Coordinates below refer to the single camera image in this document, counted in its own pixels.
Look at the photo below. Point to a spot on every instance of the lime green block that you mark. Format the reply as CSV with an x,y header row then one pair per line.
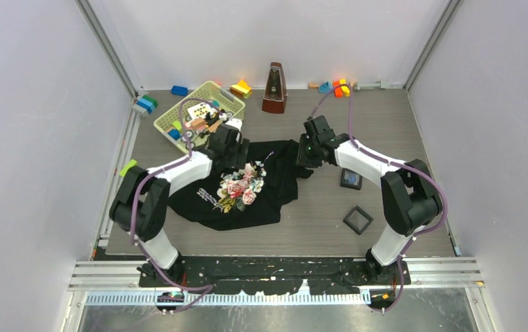
x,y
132,163

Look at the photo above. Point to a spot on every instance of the blue brick by wall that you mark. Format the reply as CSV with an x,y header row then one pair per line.
x,y
179,90

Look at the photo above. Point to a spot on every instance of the yellow black screwdriver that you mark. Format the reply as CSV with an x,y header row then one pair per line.
x,y
213,120

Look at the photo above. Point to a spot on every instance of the blue green stacked bricks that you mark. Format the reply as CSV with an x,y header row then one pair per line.
x,y
145,105

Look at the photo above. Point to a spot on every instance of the brown wooden metronome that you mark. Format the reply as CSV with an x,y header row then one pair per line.
x,y
275,95

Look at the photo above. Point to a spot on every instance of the black floral t-shirt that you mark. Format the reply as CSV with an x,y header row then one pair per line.
x,y
248,197

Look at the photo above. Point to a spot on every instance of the blue white brooch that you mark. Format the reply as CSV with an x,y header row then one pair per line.
x,y
350,179

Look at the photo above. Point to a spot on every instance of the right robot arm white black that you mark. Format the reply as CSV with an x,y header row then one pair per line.
x,y
411,199

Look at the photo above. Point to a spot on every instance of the open black display box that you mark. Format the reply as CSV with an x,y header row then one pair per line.
x,y
360,180

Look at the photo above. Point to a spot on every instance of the orange block right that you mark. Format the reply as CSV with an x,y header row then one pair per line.
x,y
338,93

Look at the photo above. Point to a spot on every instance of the blue toy brick right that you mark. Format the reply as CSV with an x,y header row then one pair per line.
x,y
326,87

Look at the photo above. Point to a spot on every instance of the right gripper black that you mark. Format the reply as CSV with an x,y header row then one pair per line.
x,y
302,160

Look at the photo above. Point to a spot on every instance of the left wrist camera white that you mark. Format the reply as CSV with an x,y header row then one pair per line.
x,y
235,123

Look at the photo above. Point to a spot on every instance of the closed black display box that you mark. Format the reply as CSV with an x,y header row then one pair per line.
x,y
358,220

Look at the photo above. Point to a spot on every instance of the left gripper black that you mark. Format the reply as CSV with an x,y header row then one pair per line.
x,y
238,160

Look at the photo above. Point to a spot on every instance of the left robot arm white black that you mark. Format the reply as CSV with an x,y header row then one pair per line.
x,y
140,205

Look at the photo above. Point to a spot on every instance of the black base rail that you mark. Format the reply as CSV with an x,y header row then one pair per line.
x,y
232,281

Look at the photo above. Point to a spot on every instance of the yellow orange block pile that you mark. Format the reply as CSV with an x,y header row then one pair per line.
x,y
241,89

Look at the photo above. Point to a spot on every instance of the pale green plastic basket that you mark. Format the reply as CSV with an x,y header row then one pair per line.
x,y
185,121

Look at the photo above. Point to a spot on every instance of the yellow curved block right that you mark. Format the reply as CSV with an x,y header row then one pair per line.
x,y
345,90

